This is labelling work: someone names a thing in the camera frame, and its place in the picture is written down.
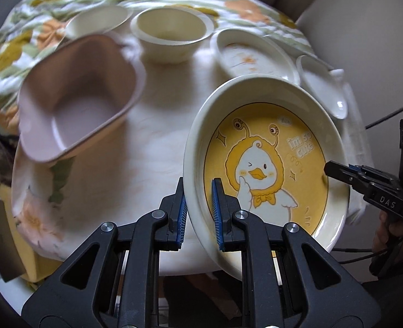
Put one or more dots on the person right hand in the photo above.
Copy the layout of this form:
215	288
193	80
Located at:
385	229

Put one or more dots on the white ribbed small bowl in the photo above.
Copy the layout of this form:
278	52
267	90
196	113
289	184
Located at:
100	19

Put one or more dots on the cream floral bowl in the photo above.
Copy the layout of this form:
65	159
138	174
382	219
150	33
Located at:
171	35

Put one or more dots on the floral striped duvet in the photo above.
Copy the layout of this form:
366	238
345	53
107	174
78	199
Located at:
34	28

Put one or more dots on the yellow duck cartoon plate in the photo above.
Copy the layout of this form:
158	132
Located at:
268	141

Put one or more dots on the plain white plate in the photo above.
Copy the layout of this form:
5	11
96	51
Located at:
317	81

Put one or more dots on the white floral tablecloth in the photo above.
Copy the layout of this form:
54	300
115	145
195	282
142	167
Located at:
58	205

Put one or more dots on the cream duck print plate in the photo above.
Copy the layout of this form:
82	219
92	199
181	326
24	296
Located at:
238	52

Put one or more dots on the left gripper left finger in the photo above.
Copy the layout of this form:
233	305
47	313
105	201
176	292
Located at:
111	280

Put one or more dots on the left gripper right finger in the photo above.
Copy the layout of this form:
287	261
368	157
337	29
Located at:
289	279

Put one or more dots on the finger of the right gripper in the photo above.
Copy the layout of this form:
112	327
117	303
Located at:
375	175
342	173

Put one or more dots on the pink square bowl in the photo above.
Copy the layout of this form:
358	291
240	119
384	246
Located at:
77	95

